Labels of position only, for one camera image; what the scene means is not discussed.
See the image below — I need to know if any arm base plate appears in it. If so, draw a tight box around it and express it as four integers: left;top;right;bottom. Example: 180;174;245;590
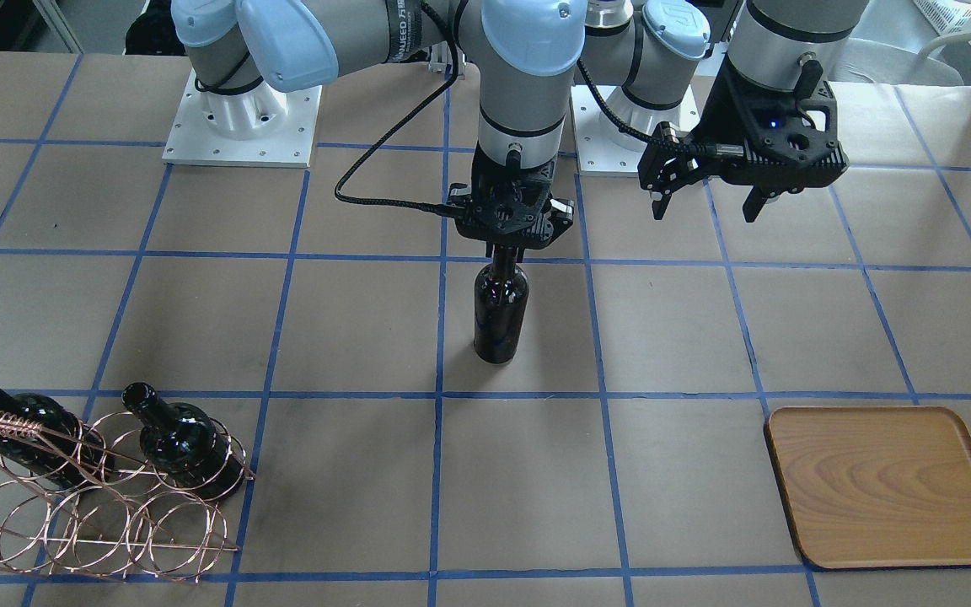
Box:
567;83;699;178
162;72;324;169

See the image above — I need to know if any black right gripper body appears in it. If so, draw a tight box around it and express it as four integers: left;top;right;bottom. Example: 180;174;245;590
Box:
444;148;574;250

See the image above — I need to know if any dark wine bottle in basket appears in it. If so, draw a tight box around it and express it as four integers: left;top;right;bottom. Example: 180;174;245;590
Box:
121;383;245;501

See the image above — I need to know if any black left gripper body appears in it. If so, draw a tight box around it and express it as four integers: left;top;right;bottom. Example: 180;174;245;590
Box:
637;59;849;190

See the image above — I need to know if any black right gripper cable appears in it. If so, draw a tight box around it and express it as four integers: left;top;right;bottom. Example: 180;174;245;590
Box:
334;0;465;216

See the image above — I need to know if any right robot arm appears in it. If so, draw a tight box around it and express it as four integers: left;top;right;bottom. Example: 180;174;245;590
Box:
170;1;588;261

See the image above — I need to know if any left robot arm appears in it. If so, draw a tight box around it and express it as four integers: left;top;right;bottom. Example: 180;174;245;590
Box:
577;1;866;223

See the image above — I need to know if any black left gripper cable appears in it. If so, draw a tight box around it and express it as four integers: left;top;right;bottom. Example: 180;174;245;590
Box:
574;51;743;157

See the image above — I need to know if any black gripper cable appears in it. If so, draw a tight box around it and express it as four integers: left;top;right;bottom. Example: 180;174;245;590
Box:
334;0;465;216
574;51;743;157

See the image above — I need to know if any wooden tray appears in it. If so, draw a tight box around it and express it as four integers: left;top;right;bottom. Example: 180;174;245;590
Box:
765;405;971;570

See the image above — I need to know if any dark glass wine bottle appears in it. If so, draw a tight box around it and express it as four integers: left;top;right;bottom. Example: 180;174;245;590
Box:
473;245;529;364

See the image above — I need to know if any copper wire bottle basket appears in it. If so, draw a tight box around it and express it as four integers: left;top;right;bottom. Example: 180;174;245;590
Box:
0;412;239;583

